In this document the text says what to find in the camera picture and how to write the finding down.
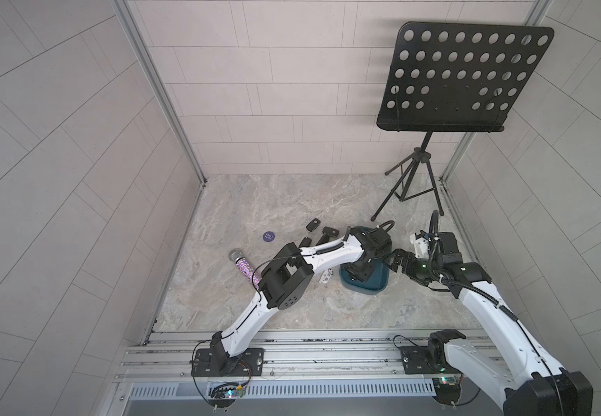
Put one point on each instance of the purple glitter tube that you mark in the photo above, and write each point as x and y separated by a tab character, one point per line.
245	267

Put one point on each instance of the right circuit board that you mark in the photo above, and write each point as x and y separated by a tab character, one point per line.
448	390

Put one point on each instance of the black key fob upper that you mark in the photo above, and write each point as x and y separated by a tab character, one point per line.
331	232

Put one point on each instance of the black music stand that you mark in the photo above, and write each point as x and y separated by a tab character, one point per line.
455	78

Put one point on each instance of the left circuit board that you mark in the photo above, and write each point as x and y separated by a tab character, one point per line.
225	395

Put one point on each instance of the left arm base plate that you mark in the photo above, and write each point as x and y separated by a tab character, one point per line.
207	364

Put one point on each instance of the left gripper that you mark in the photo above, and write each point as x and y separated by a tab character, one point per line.
364	274

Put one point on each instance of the teal storage tray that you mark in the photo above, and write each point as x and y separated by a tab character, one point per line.
377	244

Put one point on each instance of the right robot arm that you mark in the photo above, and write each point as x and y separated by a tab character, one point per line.
532	382

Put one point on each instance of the purple small blind chip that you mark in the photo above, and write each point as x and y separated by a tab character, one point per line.
268	237

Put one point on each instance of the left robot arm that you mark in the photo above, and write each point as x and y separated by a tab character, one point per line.
285	278

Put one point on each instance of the black key fob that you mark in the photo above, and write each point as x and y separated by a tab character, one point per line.
306	242
324	239
331	232

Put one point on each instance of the white key fob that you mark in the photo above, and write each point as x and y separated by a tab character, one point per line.
326	276

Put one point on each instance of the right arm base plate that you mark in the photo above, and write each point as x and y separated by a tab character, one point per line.
420	360

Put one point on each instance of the black key fob left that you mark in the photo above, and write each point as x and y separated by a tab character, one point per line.
306	242

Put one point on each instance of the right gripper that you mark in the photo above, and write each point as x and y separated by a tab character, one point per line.
408	264

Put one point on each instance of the circuit board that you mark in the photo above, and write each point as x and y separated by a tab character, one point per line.
225	395
448	390

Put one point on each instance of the black key fob centre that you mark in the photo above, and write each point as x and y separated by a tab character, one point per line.
324	239

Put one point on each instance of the black VW key top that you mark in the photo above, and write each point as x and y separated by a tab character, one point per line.
313	225

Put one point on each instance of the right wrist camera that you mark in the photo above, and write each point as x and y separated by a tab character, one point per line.
423	244

